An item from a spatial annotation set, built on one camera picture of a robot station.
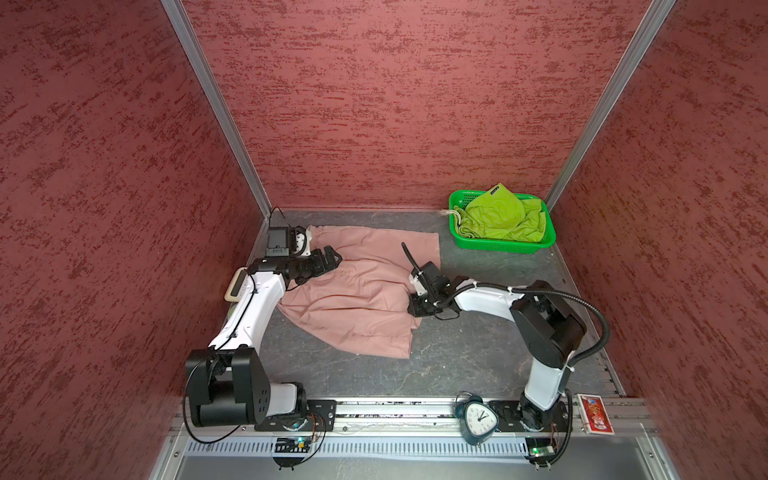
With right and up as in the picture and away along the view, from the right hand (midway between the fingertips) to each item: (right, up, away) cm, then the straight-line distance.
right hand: (411, 315), depth 92 cm
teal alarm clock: (+15, -20, -21) cm, 33 cm away
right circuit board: (+30, -27, -22) cm, 46 cm away
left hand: (-24, +16, -8) cm, 30 cm away
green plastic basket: (+22, +40, +24) cm, 52 cm away
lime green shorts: (+36, +34, +23) cm, 55 cm away
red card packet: (+45, -21, -20) cm, 53 cm away
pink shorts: (-15, +5, 0) cm, 16 cm away
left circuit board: (-30, -27, -21) cm, 45 cm away
